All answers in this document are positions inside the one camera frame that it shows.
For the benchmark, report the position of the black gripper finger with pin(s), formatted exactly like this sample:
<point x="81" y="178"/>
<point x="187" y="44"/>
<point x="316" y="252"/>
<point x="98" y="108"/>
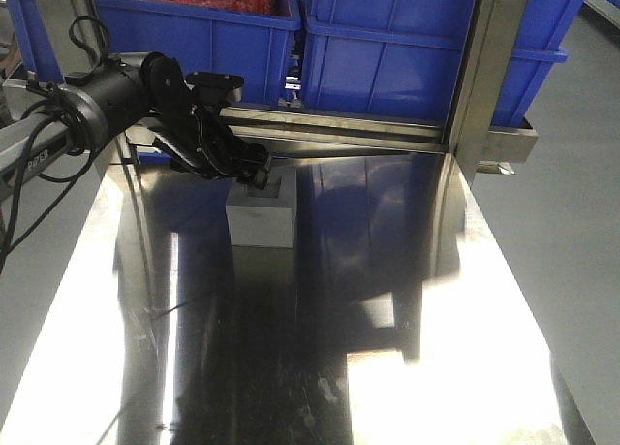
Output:
<point x="248" y="173"/>
<point x="258" y="162"/>

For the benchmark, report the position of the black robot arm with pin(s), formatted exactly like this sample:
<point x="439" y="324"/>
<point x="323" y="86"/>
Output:
<point x="86" y="112"/>

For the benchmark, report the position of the blue plastic bin right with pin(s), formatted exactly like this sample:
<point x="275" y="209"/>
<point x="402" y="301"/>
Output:
<point x="401" y="57"/>

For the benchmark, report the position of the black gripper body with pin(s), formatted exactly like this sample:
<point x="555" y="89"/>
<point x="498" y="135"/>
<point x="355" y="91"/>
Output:
<point x="195" y="138"/>

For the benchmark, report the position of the blue bin with red contents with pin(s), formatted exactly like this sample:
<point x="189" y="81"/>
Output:
<point x="255" y="46"/>

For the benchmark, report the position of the stainless steel rack frame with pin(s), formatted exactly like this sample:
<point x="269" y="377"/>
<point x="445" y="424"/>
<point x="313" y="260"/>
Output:
<point x="467" y="134"/>

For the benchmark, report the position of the gray square base block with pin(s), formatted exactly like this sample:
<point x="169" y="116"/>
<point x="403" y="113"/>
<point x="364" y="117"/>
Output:
<point x="264" y="218"/>

